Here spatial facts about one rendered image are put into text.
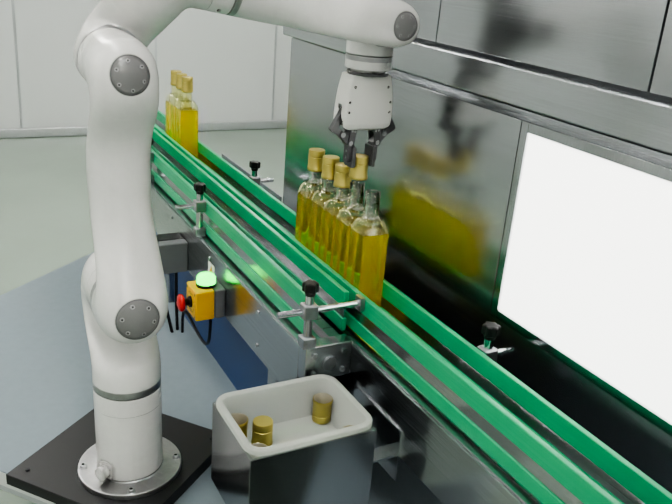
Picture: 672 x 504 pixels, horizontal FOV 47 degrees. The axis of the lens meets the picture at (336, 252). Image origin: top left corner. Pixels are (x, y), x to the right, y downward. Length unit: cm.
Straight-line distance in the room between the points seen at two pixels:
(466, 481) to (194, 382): 85
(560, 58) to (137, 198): 69
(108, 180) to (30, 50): 593
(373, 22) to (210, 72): 630
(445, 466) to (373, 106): 63
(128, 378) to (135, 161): 38
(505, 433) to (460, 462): 11
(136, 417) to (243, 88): 641
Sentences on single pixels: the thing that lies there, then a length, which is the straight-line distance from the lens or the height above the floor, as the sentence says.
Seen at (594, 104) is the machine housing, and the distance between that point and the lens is 116.
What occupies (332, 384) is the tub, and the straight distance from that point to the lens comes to 137.
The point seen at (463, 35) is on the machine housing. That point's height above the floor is 159.
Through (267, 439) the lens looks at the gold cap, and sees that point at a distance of 131.
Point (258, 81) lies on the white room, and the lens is 773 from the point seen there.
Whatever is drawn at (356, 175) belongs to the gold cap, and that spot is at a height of 133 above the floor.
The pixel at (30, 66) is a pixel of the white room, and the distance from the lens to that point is 717.
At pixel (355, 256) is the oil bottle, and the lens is 143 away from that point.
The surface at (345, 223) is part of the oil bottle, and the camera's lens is 145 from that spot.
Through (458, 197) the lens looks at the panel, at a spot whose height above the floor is 132.
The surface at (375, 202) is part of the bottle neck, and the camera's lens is 140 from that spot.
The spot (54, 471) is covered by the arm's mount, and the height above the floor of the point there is 77.
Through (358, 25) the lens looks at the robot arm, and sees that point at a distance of 127.
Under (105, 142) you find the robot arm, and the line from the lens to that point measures 122.
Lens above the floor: 171
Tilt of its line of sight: 21 degrees down
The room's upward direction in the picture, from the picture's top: 5 degrees clockwise
